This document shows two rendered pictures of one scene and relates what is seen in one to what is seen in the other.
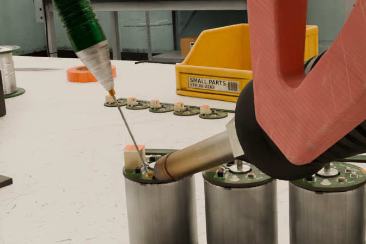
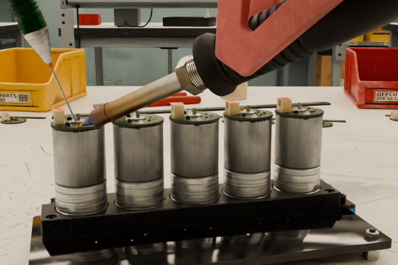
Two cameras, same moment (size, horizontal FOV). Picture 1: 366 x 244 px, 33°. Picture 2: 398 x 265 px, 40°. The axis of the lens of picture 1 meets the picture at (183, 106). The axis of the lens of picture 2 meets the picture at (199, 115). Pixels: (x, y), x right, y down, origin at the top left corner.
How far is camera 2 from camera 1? 0.10 m
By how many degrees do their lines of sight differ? 30
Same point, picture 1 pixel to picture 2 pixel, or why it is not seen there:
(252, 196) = (153, 133)
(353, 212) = (215, 136)
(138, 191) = (71, 138)
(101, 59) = (46, 39)
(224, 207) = (134, 142)
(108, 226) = not seen: outside the picture
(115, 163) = not seen: outside the picture
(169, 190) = (93, 135)
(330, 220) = (204, 142)
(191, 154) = (134, 97)
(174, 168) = (115, 110)
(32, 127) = not seen: outside the picture
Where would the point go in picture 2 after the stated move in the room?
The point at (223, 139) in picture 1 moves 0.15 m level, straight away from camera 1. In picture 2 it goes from (166, 81) to (70, 51)
